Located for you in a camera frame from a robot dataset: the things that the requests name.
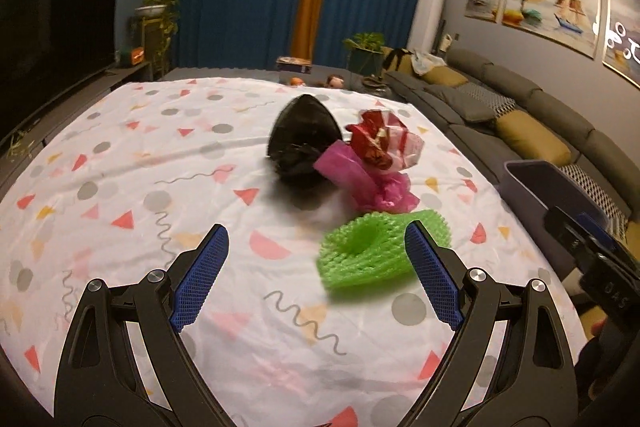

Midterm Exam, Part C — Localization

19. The grey tv cabinet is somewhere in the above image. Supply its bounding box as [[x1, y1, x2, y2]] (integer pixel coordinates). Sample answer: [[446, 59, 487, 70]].
[[0, 62, 153, 196]]

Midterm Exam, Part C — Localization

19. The right painting white script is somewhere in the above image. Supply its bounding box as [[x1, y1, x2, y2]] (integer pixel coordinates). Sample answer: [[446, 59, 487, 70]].
[[602, 0, 640, 88]]

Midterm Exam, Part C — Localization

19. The grey trash bin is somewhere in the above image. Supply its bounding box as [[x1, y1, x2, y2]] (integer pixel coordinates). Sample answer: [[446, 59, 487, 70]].
[[498, 160, 608, 280]]

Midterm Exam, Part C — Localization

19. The orange small clock radio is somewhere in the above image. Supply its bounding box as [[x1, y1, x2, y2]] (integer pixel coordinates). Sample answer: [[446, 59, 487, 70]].
[[118, 46, 145, 68]]

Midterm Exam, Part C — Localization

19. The grey cushion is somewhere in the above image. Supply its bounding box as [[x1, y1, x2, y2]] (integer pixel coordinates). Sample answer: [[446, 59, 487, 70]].
[[424, 84, 496, 124]]

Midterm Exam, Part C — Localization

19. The white cloth on sofa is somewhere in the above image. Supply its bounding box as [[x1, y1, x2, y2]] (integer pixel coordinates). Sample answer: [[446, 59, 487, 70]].
[[411, 51, 446, 77]]

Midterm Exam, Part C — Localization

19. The grey sectional sofa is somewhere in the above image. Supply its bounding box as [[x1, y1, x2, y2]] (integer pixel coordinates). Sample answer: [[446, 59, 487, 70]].
[[382, 48, 639, 255]]

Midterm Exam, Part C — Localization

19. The black plastic bag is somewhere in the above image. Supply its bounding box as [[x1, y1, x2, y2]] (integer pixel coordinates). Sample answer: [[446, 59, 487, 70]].
[[267, 94, 342, 188]]

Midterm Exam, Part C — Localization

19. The sailboat tree painting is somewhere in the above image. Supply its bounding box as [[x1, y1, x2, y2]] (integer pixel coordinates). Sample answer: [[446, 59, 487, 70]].
[[501, 0, 601, 58]]

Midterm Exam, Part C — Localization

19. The mustard cushion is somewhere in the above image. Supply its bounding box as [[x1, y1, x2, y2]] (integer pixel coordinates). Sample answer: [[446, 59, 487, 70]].
[[422, 66, 468, 88], [496, 110, 572, 167]]

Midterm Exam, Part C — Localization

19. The houndstooth cushion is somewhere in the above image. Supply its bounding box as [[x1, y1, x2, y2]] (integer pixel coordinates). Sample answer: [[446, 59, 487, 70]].
[[457, 82, 516, 118]]

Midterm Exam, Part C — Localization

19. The green potted plant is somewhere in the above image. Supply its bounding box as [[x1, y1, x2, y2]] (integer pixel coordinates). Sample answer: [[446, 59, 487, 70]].
[[343, 32, 385, 77]]

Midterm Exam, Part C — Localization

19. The white standing air conditioner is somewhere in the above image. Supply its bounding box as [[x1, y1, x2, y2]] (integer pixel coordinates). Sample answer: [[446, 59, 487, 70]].
[[407, 0, 445, 53]]

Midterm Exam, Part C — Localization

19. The black television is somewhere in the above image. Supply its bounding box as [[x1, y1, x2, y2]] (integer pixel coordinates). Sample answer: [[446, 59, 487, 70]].
[[1, 0, 116, 135]]

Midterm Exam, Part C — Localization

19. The mustard cushion far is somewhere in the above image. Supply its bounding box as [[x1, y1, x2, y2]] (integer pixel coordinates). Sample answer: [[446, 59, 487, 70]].
[[422, 66, 468, 88]]

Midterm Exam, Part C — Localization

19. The hanging plant in white bowl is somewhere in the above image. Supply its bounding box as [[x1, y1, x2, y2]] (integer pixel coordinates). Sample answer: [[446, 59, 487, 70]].
[[134, 0, 180, 78]]

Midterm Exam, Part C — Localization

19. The mustard cushion middle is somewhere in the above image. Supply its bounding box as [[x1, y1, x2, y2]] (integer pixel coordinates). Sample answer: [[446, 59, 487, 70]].
[[496, 110, 572, 167]]

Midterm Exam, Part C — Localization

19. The red white crumpled wrapper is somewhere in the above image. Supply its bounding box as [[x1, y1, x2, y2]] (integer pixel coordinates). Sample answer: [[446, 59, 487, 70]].
[[346, 109, 424, 172]]

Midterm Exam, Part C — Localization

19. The pink plastic wrapper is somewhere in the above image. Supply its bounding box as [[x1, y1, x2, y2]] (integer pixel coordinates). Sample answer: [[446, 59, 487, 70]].
[[314, 141, 419, 215]]

